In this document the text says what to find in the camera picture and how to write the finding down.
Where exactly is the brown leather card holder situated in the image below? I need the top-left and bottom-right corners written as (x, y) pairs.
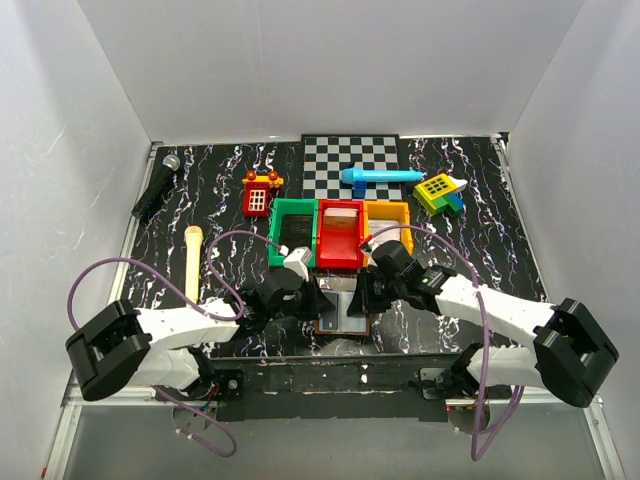
top-left (316, 290), bottom-right (370, 336)

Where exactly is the black base frame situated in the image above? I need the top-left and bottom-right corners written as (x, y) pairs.
top-left (154, 353), bottom-right (496, 424)

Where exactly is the red plastic bin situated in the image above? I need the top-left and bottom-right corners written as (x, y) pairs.
top-left (316, 199), bottom-right (364, 270)

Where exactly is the black card stack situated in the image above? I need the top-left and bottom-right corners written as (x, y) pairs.
top-left (278, 214), bottom-right (314, 250)

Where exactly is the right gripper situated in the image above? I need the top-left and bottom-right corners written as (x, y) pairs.
top-left (346, 266), bottom-right (405, 315)

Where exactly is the yellow green toy block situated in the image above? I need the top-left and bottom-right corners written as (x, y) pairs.
top-left (413, 173), bottom-right (468, 217)

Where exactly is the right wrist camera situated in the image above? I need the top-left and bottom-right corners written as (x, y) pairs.
top-left (360, 236), bottom-right (381, 257)

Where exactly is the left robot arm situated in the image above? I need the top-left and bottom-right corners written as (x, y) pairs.
top-left (65, 268), bottom-right (335, 401)

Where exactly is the checkered board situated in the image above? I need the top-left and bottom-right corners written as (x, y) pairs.
top-left (302, 134), bottom-right (403, 201)

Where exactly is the red toy phone booth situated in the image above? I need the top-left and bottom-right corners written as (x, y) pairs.
top-left (242, 170), bottom-right (284, 217)

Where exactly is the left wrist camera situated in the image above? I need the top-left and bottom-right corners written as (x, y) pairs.
top-left (283, 247), bottom-right (312, 282)

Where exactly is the blue toy brick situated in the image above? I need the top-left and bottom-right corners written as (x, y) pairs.
top-left (351, 182), bottom-right (367, 200)

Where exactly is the green plastic bin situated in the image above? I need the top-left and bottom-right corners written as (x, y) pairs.
top-left (269, 198), bottom-right (319, 268)

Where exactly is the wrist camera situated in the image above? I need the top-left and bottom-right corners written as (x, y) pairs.
top-left (360, 236), bottom-right (381, 257)
top-left (283, 247), bottom-right (312, 282)

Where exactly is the black microphone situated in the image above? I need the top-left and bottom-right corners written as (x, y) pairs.
top-left (131, 154), bottom-right (181, 223)

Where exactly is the blue toy microphone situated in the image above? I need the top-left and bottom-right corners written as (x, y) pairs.
top-left (340, 167), bottom-right (425, 185)

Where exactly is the yellow plastic bin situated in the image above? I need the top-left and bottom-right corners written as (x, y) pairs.
top-left (363, 201), bottom-right (414, 254)

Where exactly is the cream toy microphone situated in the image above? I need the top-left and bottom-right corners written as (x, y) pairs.
top-left (184, 225), bottom-right (204, 304)

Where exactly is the white printed card stack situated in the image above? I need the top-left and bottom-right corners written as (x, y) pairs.
top-left (368, 219), bottom-right (401, 243)

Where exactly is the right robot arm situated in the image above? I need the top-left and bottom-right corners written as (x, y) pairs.
top-left (347, 265), bottom-right (619, 408)

